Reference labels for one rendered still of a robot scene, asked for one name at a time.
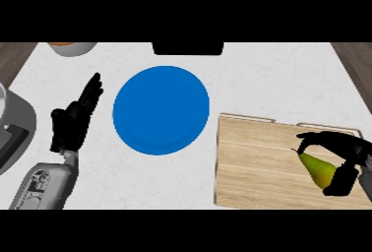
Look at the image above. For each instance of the grey bowl with orange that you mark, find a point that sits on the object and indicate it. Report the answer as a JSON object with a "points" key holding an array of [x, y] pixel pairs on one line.
{"points": [[72, 48]]}

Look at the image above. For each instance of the black appliance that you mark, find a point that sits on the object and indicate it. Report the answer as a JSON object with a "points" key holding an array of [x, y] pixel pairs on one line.
{"points": [[188, 48]]}

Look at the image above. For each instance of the blue plate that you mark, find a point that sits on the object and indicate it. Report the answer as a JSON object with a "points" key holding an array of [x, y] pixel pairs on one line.
{"points": [[162, 110]]}

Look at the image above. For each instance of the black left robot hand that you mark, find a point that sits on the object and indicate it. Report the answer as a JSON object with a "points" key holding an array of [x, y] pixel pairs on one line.
{"points": [[73, 121]]}

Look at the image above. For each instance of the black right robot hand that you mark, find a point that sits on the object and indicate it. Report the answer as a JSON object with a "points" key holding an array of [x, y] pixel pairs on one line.
{"points": [[345, 147]]}

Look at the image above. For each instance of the grey round appliance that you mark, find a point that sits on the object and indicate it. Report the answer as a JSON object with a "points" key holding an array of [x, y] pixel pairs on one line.
{"points": [[15, 128]]}

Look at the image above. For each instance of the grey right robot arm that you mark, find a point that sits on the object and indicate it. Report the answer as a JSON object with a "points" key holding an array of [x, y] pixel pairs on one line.
{"points": [[367, 182]]}

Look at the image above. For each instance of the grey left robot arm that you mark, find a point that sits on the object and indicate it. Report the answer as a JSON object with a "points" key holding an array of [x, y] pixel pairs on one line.
{"points": [[46, 182]]}

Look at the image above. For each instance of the green yellow pear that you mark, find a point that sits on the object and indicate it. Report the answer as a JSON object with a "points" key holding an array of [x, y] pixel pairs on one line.
{"points": [[318, 168]]}

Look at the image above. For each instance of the pale wooden tray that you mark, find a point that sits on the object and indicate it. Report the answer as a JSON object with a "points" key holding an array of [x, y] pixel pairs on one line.
{"points": [[271, 164]]}

